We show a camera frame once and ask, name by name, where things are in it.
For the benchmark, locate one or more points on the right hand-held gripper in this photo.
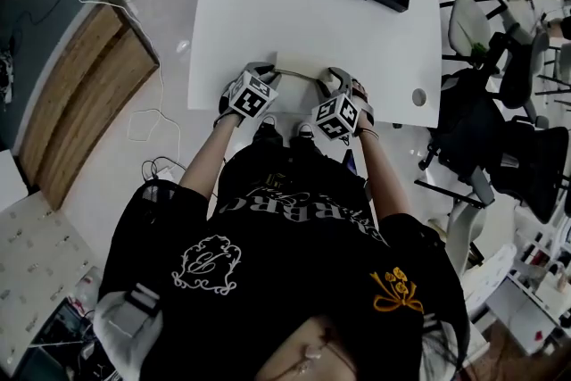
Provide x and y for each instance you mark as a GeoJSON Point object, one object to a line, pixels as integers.
{"type": "Point", "coordinates": [336, 116]}

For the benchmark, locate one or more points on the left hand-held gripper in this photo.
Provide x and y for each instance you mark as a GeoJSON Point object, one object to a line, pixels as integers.
{"type": "Point", "coordinates": [252, 96]}

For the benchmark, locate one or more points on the person's right forearm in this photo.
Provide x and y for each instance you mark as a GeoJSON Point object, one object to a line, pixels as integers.
{"type": "Point", "coordinates": [379, 174]}

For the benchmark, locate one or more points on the person's left forearm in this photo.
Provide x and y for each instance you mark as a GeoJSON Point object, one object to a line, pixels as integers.
{"type": "Point", "coordinates": [205, 160]}

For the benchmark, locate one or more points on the person's right hand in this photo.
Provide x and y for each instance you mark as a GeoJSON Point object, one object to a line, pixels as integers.
{"type": "Point", "coordinates": [359, 93]}

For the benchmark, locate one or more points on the person's left shoe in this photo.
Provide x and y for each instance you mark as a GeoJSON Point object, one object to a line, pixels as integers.
{"type": "Point", "coordinates": [268, 120]}

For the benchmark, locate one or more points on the person's shoe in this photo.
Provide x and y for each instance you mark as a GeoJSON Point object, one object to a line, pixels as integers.
{"type": "Point", "coordinates": [268, 120]}
{"type": "Point", "coordinates": [305, 130]}

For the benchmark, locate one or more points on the person's right shoe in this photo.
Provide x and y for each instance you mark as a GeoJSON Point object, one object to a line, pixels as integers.
{"type": "Point", "coordinates": [305, 130]}

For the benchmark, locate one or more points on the person's black trousers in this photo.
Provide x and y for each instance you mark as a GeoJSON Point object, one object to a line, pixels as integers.
{"type": "Point", "coordinates": [267, 143]}

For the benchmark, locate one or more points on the white power adapter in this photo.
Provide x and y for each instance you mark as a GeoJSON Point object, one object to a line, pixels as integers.
{"type": "Point", "coordinates": [166, 173]}

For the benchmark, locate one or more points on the light grey office chair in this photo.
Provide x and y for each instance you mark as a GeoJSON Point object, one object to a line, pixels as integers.
{"type": "Point", "coordinates": [468, 24]}
{"type": "Point", "coordinates": [464, 227]}

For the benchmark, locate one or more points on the person's black printed t-shirt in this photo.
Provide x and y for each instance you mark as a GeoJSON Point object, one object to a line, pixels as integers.
{"type": "Point", "coordinates": [290, 259]}

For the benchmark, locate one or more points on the black mesh office chair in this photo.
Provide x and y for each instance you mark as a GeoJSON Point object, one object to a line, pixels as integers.
{"type": "Point", "coordinates": [515, 62]}
{"type": "Point", "coordinates": [531, 169]}

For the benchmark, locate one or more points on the wooden floor platform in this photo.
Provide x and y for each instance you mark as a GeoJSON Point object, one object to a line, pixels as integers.
{"type": "Point", "coordinates": [80, 102]}

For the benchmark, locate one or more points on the white patterned paper sheet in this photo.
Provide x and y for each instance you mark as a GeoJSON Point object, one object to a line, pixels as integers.
{"type": "Point", "coordinates": [490, 276]}

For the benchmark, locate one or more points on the person's neck and chest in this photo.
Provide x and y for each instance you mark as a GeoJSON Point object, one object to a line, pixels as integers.
{"type": "Point", "coordinates": [303, 343]}

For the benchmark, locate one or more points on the white storage box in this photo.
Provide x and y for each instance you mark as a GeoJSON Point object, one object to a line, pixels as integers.
{"type": "Point", "coordinates": [9, 178]}

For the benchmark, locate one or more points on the white latched locker block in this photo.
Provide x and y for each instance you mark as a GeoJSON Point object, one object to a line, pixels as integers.
{"type": "Point", "coordinates": [35, 250]}

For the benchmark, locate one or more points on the dark equipment crate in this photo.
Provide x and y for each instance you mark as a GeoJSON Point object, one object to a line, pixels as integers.
{"type": "Point", "coordinates": [67, 334]}

